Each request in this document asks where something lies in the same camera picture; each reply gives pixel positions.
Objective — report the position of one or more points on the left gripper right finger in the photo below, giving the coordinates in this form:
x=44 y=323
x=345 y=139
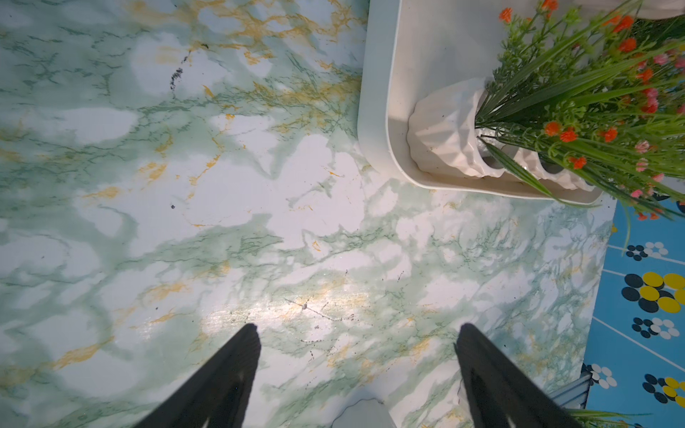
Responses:
x=498 y=393

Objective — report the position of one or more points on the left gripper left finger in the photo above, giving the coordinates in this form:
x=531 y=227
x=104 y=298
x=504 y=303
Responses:
x=218 y=393

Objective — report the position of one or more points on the red potted gypsophila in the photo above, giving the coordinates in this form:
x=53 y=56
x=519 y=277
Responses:
x=615 y=120
x=450 y=133

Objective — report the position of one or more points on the pink potted gypsophila middle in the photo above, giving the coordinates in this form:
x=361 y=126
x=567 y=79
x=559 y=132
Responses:
x=367 y=413

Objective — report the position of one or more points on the white plastic storage box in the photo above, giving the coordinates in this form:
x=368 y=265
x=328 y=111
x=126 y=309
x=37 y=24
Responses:
x=417 y=47

